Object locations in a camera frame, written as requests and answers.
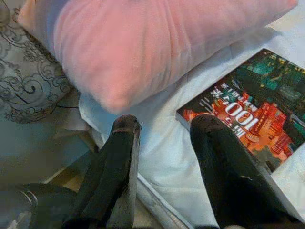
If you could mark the dark red cover book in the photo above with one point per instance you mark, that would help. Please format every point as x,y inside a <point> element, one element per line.
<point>262,107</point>

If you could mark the pink pillow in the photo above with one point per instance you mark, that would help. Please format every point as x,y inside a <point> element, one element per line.
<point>131,47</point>

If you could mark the grey swirl patterned bedding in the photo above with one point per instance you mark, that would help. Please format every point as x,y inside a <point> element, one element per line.
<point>28,83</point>

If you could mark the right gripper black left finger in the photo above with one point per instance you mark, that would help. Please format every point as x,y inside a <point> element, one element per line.
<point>112,181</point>

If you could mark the white mattress bed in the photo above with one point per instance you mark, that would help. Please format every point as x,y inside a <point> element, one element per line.
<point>166,155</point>

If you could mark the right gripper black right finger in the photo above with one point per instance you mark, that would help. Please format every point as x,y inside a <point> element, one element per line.
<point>228,181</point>

